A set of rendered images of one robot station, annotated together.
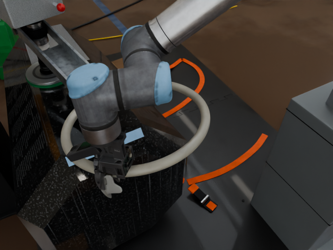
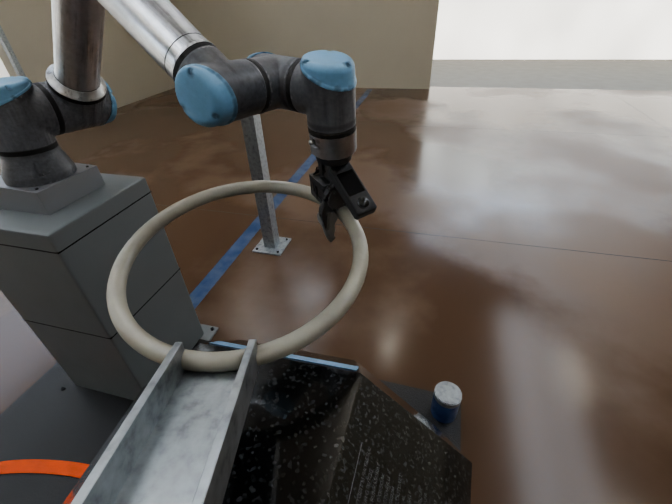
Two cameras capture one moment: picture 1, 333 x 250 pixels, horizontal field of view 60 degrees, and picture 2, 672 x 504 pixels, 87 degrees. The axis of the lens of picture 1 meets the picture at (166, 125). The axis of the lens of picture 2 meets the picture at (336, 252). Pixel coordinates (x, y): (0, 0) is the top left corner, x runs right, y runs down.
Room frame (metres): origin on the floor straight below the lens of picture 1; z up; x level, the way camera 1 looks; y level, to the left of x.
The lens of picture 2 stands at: (0.96, 0.63, 1.36)
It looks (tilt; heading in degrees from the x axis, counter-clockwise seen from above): 36 degrees down; 225
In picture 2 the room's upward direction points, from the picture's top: 2 degrees counter-clockwise
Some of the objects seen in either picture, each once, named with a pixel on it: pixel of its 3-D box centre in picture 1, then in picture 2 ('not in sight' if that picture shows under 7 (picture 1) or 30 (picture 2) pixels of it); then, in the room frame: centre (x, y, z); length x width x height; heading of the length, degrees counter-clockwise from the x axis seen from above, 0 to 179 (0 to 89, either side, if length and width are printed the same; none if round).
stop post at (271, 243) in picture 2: not in sight; (259, 169); (-0.13, -1.07, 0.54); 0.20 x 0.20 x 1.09; 27
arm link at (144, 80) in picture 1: (143, 83); (275, 82); (0.52, 0.05, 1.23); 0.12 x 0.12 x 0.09; 10
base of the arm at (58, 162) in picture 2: not in sight; (34, 159); (0.85, -0.78, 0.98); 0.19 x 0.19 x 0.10
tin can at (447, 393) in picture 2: not in sight; (445, 402); (0.15, 0.38, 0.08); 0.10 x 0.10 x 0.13
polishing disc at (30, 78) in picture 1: (49, 71); not in sight; (1.16, 0.56, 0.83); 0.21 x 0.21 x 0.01
